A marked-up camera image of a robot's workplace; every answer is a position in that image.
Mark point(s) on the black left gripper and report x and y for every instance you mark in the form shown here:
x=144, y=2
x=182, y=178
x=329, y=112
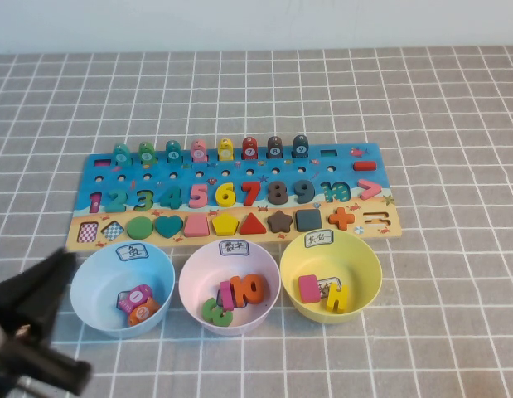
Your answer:
x=15, y=307

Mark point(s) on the magenta wooden number one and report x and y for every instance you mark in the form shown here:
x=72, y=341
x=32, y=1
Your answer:
x=227, y=295

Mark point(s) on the light blue bowl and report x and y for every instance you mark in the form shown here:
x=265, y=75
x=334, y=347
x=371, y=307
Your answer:
x=98, y=290

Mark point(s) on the pink fish piece one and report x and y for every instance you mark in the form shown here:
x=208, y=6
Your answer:
x=136, y=296

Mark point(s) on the orange fish piece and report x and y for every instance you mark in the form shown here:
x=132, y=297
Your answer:
x=142, y=313

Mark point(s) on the light pink bowl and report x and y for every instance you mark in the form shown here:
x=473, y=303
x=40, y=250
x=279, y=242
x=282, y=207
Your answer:
x=202, y=273

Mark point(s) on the colourful wooden puzzle board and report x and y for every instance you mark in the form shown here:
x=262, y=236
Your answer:
x=262, y=166

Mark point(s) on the yellow equals sign piece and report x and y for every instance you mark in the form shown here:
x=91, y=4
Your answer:
x=328, y=302

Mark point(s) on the orange plus sign piece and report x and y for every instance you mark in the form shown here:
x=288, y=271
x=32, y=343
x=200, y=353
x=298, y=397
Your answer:
x=341, y=218

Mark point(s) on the light yellow bowl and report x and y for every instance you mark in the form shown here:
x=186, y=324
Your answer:
x=355, y=265

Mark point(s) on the red minus sign piece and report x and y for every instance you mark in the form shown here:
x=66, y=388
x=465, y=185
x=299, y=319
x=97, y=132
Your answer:
x=364, y=166

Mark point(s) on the pink greater-than sign piece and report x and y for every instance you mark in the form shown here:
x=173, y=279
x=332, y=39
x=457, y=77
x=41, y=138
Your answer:
x=374, y=189

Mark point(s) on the handwritten paper label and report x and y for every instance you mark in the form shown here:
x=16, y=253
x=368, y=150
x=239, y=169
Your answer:
x=121, y=296
x=319, y=239
x=235, y=247
x=326, y=284
x=132, y=252

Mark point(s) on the blue wooden number two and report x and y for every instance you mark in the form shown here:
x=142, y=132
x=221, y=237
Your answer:
x=115, y=207

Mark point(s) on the green wooden circle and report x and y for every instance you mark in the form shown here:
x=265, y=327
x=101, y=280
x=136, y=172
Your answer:
x=140, y=228

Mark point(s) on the dark green wooden number three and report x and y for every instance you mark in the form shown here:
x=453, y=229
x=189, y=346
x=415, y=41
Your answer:
x=147, y=199

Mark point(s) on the teal wooden heart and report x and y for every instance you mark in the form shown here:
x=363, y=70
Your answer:
x=169, y=227

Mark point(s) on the teal fish peg two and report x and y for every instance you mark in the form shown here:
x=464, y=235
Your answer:
x=122, y=154

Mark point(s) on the teal wooden number four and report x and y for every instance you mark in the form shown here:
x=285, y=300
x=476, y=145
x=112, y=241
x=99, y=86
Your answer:
x=173, y=199

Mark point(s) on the pink wooden trapezoid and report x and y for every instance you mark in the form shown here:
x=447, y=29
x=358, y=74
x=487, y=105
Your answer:
x=196, y=226

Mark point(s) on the green fish peg three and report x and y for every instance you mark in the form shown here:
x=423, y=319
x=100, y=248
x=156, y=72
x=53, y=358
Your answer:
x=146, y=154

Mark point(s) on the light green wooden number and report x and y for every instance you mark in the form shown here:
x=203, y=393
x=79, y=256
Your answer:
x=208, y=311

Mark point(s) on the pink wooden number five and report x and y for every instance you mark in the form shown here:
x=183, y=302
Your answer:
x=198, y=195

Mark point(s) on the teal fish peg four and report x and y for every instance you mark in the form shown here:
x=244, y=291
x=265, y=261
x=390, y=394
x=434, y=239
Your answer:
x=173, y=152

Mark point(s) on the yellow wooden pentagon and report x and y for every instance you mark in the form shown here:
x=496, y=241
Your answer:
x=225, y=225

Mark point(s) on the yellow wooden number six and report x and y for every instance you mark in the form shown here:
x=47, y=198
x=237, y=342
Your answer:
x=220, y=195

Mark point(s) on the orange wooden number ten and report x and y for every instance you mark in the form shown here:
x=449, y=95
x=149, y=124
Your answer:
x=239, y=290

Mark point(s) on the pink fish peg five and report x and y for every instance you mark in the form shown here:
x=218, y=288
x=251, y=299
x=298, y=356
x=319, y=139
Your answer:
x=199, y=151

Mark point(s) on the red wooden triangle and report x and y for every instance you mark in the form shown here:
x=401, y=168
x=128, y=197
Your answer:
x=253, y=226

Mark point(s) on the yellow fish peg six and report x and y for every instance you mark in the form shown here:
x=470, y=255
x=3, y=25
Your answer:
x=225, y=150

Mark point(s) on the red wooden number seven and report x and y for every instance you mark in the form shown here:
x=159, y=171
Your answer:
x=252, y=186

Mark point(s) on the brown wooden star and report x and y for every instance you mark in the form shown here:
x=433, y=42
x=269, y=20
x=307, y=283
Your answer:
x=280, y=221

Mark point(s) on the red fish peg seven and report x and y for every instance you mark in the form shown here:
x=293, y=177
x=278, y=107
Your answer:
x=250, y=149

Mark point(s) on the brown wooden number eight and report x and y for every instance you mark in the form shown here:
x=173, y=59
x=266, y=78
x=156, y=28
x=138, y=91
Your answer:
x=278, y=191

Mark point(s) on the pink wooden rectangle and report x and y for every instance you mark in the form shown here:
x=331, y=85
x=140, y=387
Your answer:
x=309, y=289

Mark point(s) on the brown fish peg eight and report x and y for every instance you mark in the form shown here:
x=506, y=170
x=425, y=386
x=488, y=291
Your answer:
x=274, y=148

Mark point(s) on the slate wooden square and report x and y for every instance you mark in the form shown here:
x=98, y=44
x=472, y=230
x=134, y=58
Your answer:
x=308, y=220

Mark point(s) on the slate wooden number nine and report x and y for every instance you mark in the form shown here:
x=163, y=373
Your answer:
x=311, y=190

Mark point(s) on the slate fish peg nine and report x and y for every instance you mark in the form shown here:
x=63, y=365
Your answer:
x=300, y=146

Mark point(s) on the grey grid tablecloth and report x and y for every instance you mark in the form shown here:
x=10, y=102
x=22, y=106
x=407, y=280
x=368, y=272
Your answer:
x=446, y=290

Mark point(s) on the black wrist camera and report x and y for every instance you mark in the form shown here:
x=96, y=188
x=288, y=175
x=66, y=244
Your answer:
x=61, y=369

